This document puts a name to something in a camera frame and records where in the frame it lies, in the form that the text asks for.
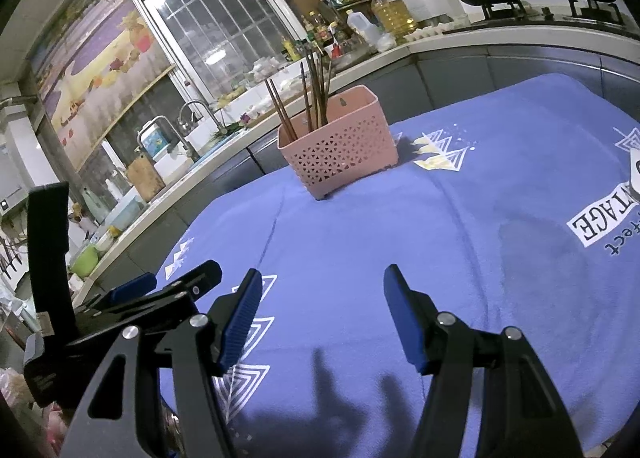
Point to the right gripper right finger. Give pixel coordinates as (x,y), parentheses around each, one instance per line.
(522,413)

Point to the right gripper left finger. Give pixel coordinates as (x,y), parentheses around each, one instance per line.
(120,414)

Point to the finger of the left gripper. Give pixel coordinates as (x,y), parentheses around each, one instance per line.
(157,311)
(129,291)

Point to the chrome kitchen faucet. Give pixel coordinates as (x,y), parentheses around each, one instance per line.
(190,150)

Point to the barred kitchen window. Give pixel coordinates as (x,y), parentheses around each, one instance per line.
(226,45)

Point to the wooden cutting board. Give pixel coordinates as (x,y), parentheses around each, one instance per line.
(145,179)

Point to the pink perforated utensil basket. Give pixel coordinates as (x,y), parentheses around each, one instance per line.
(356,142)

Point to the white tag on table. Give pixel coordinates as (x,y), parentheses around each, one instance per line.
(634,177)

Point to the white plastic jug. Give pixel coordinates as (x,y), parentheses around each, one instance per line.
(360,24)

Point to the yellow cooking oil bottle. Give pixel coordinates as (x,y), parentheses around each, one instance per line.
(394,16)

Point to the fruit wall poster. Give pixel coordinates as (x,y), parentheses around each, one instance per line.
(91,65)

